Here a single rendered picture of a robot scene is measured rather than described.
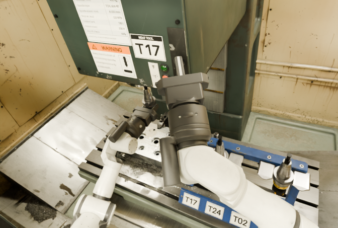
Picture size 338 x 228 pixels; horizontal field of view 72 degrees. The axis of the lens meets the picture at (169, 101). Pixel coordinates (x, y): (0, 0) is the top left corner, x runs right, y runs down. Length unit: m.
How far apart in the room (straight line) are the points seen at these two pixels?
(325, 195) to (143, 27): 1.20
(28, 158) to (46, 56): 0.72
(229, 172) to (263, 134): 1.44
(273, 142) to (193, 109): 1.41
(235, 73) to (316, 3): 0.56
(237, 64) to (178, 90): 0.87
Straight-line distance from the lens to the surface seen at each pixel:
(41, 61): 1.89
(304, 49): 1.67
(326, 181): 1.50
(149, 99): 1.05
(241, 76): 1.39
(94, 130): 1.92
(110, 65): 0.75
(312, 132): 2.00
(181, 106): 0.48
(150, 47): 0.62
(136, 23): 0.62
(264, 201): 0.51
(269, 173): 0.91
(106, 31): 0.69
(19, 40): 1.80
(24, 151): 1.91
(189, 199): 1.15
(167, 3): 0.55
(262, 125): 1.96
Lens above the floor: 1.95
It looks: 39 degrees down
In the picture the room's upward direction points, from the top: 10 degrees counter-clockwise
